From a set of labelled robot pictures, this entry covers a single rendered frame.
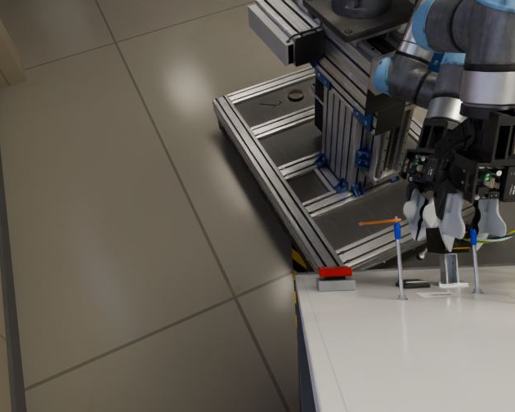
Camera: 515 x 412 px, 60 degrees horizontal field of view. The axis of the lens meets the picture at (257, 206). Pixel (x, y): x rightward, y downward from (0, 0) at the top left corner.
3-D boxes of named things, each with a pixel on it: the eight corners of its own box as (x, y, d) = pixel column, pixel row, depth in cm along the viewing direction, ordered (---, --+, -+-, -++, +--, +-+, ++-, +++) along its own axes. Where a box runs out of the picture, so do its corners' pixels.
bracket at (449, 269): (460, 283, 72) (458, 251, 72) (468, 284, 69) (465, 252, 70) (432, 284, 71) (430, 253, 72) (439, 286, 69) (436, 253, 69)
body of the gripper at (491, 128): (467, 208, 57) (482, 112, 52) (437, 186, 65) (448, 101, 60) (526, 206, 57) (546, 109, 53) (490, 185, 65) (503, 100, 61)
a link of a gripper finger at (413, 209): (390, 231, 80) (404, 182, 81) (403, 238, 85) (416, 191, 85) (405, 235, 78) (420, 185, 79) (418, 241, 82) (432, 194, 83)
